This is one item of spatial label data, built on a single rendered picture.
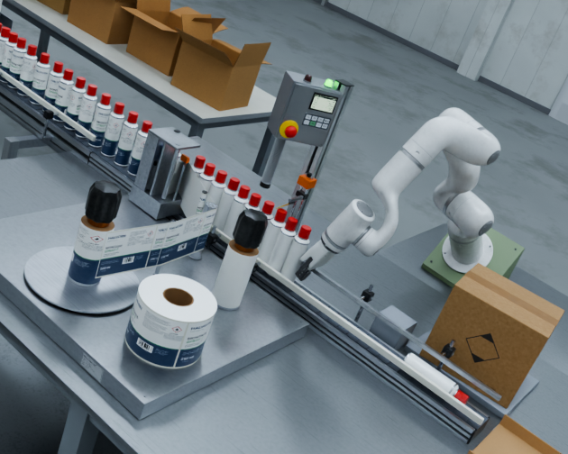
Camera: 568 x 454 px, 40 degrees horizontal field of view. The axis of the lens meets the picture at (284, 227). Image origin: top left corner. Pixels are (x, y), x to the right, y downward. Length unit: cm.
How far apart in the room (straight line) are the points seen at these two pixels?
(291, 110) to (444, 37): 966
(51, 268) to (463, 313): 118
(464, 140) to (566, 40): 908
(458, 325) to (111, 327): 102
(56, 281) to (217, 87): 210
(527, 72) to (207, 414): 993
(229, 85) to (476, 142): 194
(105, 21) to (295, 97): 236
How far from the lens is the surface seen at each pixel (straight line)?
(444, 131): 224
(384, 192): 223
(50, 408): 275
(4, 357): 291
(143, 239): 215
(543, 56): 1143
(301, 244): 237
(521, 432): 238
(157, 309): 188
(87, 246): 207
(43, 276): 214
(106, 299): 210
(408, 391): 227
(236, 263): 214
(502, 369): 239
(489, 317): 234
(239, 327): 217
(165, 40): 432
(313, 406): 209
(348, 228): 224
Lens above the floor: 207
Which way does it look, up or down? 25 degrees down
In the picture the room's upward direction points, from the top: 21 degrees clockwise
